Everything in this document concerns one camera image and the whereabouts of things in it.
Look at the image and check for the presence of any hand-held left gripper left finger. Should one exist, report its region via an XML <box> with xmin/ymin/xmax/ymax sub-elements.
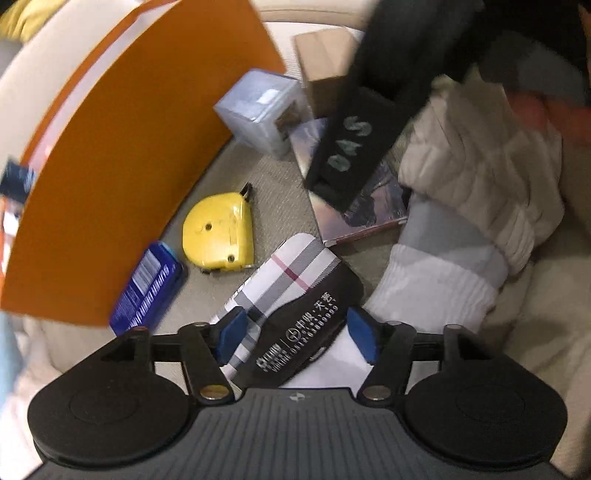
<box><xmin>92</xmin><ymin>307</ymin><xmax>248</xmax><ymax>406</ymax></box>

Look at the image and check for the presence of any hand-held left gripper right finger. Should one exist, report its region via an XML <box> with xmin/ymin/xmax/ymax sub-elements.
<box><xmin>346</xmin><ymin>306</ymin><xmax>505</xmax><ymax>403</ymax></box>

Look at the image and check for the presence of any glossy booklet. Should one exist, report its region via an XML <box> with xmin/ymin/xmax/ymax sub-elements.
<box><xmin>290</xmin><ymin>117</ymin><xmax>411</xmax><ymax>245</ymax></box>

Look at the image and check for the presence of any plaid case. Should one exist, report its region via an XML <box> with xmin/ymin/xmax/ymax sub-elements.
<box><xmin>208</xmin><ymin>233</ymin><xmax>365</xmax><ymax>388</ymax></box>

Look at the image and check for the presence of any golden brown box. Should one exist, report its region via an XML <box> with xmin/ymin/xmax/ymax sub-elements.
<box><xmin>294</xmin><ymin>28</ymin><xmax>365</xmax><ymax>118</ymax></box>

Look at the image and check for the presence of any blue packet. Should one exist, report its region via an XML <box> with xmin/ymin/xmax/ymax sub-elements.
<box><xmin>108</xmin><ymin>241</ymin><xmax>188</xmax><ymax>337</ymax></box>

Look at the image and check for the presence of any clear plastic box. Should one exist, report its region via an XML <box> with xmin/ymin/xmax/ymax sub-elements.
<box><xmin>213</xmin><ymin>69</ymin><xmax>314</xmax><ymax>161</ymax></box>

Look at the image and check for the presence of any yellow tape measure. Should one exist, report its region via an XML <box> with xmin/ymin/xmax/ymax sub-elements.
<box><xmin>181</xmin><ymin>182</ymin><xmax>256</xmax><ymax>274</ymax></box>

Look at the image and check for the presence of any orange cardboard box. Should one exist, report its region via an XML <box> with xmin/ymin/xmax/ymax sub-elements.
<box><xmin>0</xmin><ymin>0</ymin><xmax>288</xmax><ymax>329</ymax></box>

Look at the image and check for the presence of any white printed tube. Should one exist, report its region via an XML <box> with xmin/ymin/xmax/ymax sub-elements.
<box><xmin>0</xmin><ymin>196</ymin><xmax>21</xmax><ymax>273</ymax></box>

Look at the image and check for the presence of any person's white sock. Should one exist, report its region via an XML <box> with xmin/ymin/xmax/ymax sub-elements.
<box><xmin>286</xmin><ymin>244</ymin><xmax>502</xmax><ymax>388</ymax></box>

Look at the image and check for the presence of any beige sofa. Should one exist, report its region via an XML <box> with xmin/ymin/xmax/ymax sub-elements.
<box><xmin>0</xmin><ymin>0</ymin><xmax>591</xmax><ymax>480</ymax></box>

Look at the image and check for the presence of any person's grey legging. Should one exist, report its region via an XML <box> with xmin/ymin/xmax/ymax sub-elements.
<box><xmin>397</xmin><ymin>194</ymin><xmax>509</xmax><ymax>289</ymax></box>

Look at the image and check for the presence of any beige knit cloth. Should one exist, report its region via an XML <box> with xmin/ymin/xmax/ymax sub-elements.
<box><xmin>398</xmin><ymin>76</ymin><xmax>566</xmax><ymax>278</ymax></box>

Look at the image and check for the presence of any cream blanket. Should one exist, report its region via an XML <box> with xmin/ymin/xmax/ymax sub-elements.
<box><xmin>0</xmin><ymin>316</ymin><xmax>116</xmax><ymax>480</ymax></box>

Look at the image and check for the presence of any light blue pillow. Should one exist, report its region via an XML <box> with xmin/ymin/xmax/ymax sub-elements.
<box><xmin>0</xmin><ymin>314</ymin><xmax>24</xmax><ymax>402</ymax></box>

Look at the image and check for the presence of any yellow pillow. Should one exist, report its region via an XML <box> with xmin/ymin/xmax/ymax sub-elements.
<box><xmin>0</xmin><ymin>0</ymin><xmax>70</xmax><ymax>31</ymax></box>

